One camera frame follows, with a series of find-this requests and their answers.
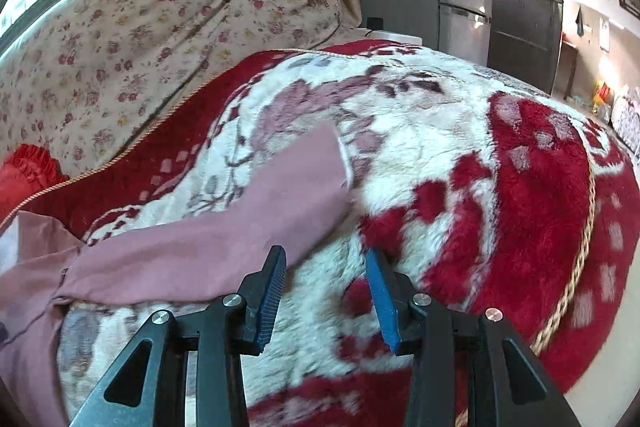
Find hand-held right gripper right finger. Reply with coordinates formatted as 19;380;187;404
364;248;584;427

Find red and white floral blanket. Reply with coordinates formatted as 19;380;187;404
0;39;640;427

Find colourful toys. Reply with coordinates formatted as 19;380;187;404
590;81;614;114

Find cream floral bed sheet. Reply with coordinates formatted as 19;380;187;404
0;0;363;218

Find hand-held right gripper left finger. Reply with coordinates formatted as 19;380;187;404
70;245;288;427

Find pink garment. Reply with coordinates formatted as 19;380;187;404
0;124;357;427

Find dark wooden table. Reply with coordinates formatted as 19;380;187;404
552;39;579;102

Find white box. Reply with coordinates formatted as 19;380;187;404
357;17;424;46

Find red ruffled pillow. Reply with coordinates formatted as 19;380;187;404
0;144;69;222

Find floral sofa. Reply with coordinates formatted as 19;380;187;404
610;87;640;154

